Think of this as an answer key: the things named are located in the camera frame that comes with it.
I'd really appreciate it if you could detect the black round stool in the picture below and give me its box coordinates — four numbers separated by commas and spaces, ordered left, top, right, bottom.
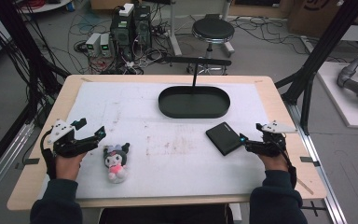
191, 16, 236, 60

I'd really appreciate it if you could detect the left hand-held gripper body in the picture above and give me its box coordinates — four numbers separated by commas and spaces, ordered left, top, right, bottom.
46, 119, 102, 159

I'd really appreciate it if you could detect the white desk leg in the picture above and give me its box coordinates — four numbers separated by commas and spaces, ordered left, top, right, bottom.
167, 0, 183, 58

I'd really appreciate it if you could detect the black rectangular box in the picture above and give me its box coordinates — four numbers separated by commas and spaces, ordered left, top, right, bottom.
205, 121, 245, 157

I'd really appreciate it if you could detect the white floor board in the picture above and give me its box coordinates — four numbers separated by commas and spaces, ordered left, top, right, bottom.
316, 61, 358, 131

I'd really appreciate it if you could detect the white table mat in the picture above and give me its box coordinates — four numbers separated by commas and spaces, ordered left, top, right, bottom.
36, 81, 270, 200

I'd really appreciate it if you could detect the black metal frame post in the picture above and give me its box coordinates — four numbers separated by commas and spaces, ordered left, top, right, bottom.
274, 0, 358, 135

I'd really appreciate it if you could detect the cardboard box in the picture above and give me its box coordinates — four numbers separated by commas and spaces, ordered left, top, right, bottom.
286, 0, 358, 39

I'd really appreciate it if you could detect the black and pink plush toy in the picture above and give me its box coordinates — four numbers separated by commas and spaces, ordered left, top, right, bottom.
103, 142, 131, 185

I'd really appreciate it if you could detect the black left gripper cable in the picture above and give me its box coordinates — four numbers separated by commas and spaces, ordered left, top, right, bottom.
39, 128, 58, 181

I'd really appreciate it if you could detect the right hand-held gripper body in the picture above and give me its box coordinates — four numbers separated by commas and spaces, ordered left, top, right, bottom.
245, 120, 298, 158

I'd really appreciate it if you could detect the person's right hand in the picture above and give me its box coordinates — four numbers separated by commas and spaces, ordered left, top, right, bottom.
256, 152, 290, 173

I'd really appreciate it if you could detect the person's left hand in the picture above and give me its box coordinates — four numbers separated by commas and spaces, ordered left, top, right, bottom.
54, 151, 88, 181

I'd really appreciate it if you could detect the black computer tower white top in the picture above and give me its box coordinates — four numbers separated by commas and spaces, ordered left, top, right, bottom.
109, 3, 135, 61

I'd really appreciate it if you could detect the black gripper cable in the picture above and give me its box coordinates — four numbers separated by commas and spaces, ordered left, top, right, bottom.
270, 133, 298, 190
39, 128, 58, 181

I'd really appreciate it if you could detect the tangle of floor cables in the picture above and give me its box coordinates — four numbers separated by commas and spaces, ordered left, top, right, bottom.
66, 12, 172, 76

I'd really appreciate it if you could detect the grey power supply unit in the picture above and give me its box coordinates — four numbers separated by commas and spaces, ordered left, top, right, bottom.
85, 32, 103, 58
99, 33, 113, 58

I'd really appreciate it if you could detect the black oval tray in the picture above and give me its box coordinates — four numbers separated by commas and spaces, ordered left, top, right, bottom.
157, 85, 232, 120

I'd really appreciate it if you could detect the aluminium floor rail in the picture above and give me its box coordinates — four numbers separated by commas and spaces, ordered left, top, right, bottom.
0, 120, 35, 208
286, 102, 349, 224

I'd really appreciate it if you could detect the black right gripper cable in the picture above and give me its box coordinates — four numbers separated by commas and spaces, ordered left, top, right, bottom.
270, 133, 298, 190

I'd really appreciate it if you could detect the black T-shaped stand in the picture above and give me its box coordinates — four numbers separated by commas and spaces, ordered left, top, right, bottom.
160, 55, 233, 88

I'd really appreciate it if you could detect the person's dark lap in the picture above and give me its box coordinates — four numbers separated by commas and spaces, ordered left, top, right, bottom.
98, 203, 235, 224

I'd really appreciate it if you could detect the black frame post with cables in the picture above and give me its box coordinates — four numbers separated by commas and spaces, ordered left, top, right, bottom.
0, 0, 71, 129

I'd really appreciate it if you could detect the black tape mark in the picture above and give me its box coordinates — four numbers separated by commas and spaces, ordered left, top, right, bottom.
14, 157, 41, 171
299, 156, 322, 168

